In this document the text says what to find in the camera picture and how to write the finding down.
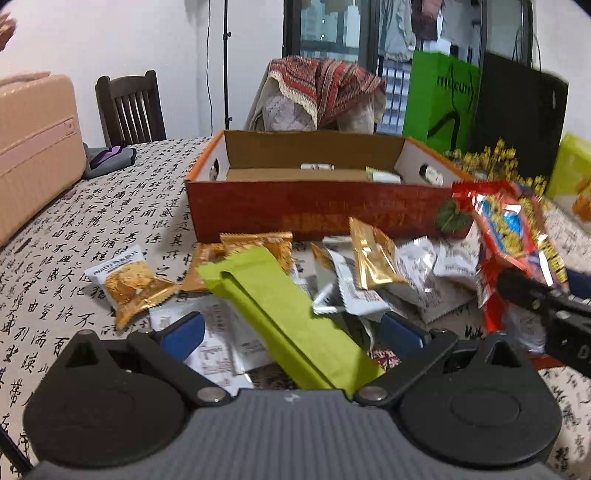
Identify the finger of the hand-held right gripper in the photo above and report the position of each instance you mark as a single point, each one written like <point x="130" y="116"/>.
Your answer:
<point x="526" y="286"/>
<point x="579" y="281"/>

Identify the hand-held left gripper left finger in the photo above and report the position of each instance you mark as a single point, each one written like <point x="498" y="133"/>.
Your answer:
<point x="184" y="334"/>

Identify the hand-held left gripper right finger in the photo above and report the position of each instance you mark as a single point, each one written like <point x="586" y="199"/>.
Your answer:
<point x="401" y="334"/>

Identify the red snack bag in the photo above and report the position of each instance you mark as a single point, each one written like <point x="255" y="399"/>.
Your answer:
<point x="503" y="230"/>

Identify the white-labelled gold snack packet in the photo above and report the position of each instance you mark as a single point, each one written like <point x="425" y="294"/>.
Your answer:
<point x="127" y="286"/>

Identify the gold foil snack packet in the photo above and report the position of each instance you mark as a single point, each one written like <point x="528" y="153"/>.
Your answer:
<point x="374" y="258"/>

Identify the red cardboard box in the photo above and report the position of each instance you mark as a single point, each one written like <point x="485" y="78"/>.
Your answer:
<point x="323" y="207"/>

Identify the pile of snack packets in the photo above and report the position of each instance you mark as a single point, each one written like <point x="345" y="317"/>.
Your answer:
<point x="355" y="288"/>

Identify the orange snack packet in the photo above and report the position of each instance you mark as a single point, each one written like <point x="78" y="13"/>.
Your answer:
<point x="203" y="261"/>
<point x="272" y="249"/>

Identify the yellow green bag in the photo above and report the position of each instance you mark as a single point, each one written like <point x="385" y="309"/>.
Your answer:
<point x="575" y="161"/>

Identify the yellow flower branch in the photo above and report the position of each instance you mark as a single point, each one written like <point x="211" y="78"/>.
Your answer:
<point x="485" y="161"/>

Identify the green white snack packet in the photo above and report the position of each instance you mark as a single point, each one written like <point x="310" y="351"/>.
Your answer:
<point x="383" y="175"/>

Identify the black paper bag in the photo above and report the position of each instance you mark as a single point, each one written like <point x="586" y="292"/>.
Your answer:
<point x="521" y="120"/>

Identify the small white snack packet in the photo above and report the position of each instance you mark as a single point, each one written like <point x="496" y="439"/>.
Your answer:
<point x="317" y="166"/>

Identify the grey purple cloth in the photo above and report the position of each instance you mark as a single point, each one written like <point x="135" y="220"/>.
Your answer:
<point x="111" y="159"/>

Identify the green paper bag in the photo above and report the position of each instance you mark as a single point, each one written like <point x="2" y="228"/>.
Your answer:
<point x="438" y="106"/>

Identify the dark wooden chair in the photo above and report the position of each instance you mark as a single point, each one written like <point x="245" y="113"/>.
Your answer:
<point x="131" y="110"/>

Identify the pink suitcase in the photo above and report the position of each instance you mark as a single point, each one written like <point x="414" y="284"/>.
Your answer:
<point x="32" y="152"/>

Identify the red patterned cloth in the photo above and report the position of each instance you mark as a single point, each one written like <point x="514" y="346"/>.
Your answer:
<point x="328" y="87"/>

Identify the studio light on stand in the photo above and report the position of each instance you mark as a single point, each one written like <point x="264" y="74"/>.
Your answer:
<point x="226" y="69"/>

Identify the light blue hanging garment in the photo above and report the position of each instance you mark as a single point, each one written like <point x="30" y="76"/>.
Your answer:
<point x="397" y="27"/>

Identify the pink hanging jacket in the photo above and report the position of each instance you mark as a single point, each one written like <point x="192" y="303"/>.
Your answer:
<point x="427" y="14"/>

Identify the black sliding door frame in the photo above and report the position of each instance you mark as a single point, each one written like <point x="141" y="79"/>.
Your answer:
<point x="292" y="27"/>

